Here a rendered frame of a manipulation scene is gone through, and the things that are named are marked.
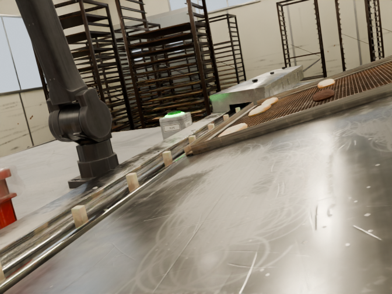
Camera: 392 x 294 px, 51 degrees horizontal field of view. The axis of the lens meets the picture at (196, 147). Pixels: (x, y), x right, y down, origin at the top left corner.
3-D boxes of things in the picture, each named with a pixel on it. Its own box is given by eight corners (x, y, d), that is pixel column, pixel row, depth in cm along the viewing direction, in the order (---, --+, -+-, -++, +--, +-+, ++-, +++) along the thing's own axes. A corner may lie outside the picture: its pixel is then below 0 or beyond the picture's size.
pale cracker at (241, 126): (231, 130, 71) (230, 124, 71) (252, 124, 70) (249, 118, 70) (213, 144, 63) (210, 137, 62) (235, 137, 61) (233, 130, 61)
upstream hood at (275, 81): (273, 82, 248) (272, 67, 246) (304, 77, 241) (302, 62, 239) (213, 118, 133) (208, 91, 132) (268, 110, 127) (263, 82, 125)
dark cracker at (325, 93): (312, 98, 77) (310, 92, 77) (332, 91, 76) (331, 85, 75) (313, 104, 67) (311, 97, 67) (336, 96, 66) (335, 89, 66)
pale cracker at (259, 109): (259, 109, 92) (257, 105, 92) (275, 104, 90) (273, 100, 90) (245, 118, 84) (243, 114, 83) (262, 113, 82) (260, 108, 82)
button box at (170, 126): (175, 150, 122) (168, 114, 120) (200, 147, 119) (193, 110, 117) (164, 158, 114) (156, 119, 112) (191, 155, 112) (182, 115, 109)
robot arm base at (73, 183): (103, 171, 95) (67, 188, 85) (95, 137, 93) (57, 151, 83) (133, 169, 91) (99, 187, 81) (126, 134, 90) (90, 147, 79)
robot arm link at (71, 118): (114, 144, 87) (94, 146, 90) (102, 97, 85) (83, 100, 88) (84, 156, 79) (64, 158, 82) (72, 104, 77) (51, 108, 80)
